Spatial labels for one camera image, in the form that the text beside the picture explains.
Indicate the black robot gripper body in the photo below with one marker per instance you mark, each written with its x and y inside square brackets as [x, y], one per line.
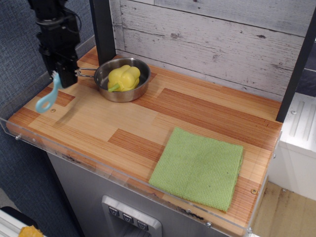
[58, 36]

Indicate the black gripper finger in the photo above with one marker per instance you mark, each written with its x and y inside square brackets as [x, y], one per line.
[50, 65]
[67, 71]

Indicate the light blue dish brush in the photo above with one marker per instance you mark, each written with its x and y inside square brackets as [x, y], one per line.
[46, 102]

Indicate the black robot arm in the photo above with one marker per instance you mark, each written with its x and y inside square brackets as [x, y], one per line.
[51, 7]

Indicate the small steel pan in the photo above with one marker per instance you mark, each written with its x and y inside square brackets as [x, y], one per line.
[101, 79]

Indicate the yellow toy bell pepper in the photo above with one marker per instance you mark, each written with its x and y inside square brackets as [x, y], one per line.
[122, 79]

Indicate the grey toy fridge cabinet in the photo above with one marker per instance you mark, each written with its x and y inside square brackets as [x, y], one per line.
[84, 186]

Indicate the silver dispenser button panel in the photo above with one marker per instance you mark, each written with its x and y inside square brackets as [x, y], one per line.
[126, 221]

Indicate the yellow black object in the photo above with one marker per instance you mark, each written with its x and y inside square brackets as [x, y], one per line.
[13, 222]

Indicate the clear acrylic table guard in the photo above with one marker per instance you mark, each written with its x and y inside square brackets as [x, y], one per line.
[226, 89]

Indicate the green woven cloth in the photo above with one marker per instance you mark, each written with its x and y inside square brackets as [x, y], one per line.
[198, 169]

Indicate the white side cabinet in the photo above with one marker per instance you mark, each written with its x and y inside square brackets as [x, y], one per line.
[293, 165]

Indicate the black left frame post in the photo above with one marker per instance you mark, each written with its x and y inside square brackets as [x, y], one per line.
[103, 30]

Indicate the black frame post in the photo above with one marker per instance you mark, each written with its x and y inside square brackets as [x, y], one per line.
[298, 69]
[103, 30]

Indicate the black right frame post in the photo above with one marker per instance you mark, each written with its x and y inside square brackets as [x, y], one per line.
[298, 69]

